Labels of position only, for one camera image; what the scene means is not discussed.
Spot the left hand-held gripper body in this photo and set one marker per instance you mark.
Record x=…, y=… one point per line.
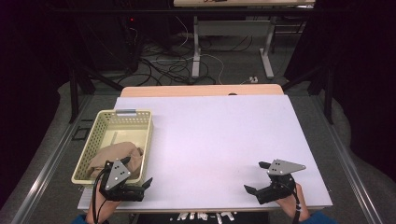
x=116, y=174

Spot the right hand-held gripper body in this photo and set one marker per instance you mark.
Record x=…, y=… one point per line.
x=281, y=166

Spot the beige cloth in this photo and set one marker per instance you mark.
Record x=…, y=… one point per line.
x=109, y=154

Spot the cream perforated plastic basket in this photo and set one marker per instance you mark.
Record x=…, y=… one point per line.
x=102, y=132

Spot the person's left hand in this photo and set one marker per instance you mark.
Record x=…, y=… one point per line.
x=99, y=208

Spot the person's right hand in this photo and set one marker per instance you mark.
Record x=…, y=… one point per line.
x=292, y=205

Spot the grey basket clip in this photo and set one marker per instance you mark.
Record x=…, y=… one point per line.
x=126, y=111

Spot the white board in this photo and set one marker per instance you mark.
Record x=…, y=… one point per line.
x=218, y=140

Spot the person's black printed shirt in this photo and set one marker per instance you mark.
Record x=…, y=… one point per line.
x=202, y=217

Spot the black table grommet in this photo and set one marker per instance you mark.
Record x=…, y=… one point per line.
x=232, y=93

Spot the black metal stand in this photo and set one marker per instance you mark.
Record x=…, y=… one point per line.
x=74, y=99
x=328, y=93

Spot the white plug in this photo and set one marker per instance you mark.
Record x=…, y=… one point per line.
x=253, y=79

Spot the light wooden table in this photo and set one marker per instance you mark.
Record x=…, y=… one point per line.
x=186, y=90

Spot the black equipment with red light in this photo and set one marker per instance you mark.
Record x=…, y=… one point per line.
x=132, y=43

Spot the desk with white legs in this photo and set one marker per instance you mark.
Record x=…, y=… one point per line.
x=232, y=28

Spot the metal floor rail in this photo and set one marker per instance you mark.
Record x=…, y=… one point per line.
x=46, y=168
x=348, y=168

